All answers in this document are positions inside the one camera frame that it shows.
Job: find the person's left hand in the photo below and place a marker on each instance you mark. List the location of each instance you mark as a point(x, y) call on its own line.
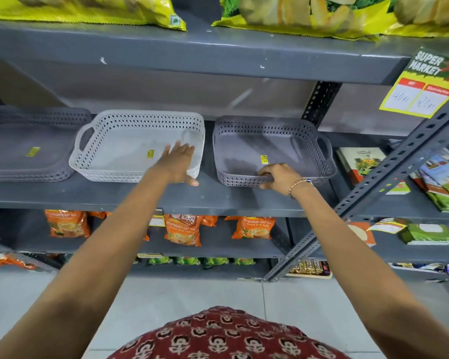
point(176, 164)

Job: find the person's right hand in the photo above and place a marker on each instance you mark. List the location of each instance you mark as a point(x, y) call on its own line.
point(282, 179)

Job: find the grey perforated plastic basket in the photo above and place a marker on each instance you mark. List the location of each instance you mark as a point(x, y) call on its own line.
point(22, 130)
point(247, 145)

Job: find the white perforated plastic basket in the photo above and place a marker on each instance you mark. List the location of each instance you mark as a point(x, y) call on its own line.
point(127, 142)

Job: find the grey metal shelf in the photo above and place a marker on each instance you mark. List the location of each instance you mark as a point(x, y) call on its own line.
point(172, 44)

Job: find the person's left forearm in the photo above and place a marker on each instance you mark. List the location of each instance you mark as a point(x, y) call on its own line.
point(97, 265)

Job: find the person's right forearm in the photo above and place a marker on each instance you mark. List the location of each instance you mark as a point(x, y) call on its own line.
point(359, 265)

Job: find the row of orange tea packets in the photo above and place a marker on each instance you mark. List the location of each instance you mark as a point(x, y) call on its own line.
point(181, 229)

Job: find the white box with tree picture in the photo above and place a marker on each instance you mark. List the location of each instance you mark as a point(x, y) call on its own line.
point(363, 164)

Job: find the brown chocolate box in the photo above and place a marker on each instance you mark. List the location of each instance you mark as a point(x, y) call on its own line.
point(310, 268)

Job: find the orange white packet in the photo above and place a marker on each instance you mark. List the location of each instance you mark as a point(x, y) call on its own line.
point(363, 233)

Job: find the row of green tea packets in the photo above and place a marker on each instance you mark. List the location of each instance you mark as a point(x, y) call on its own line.
point(213, 261)

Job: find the grey perforated metal rack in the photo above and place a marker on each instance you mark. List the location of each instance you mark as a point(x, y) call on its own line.
point(404, 209)
point(48, 266)

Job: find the green white carton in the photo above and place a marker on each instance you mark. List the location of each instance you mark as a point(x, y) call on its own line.
point(428, 233)

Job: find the large yellow green price sign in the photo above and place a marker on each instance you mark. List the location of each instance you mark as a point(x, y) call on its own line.
point(415, 93)

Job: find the green red box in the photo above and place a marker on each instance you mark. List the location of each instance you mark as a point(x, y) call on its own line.
point(439, 201)

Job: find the blue picture box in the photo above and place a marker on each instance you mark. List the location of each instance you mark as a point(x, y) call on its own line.
point(445, 171)

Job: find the yellow chip bag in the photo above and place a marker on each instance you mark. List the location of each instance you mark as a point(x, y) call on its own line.
point(284, 14)
point(97, 11)
point(434, 14)

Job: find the red patterned garment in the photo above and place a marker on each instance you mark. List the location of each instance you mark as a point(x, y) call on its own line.
point(224, 336)

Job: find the row of flat orange sachets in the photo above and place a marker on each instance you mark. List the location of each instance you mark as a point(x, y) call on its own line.
point(11, 260)

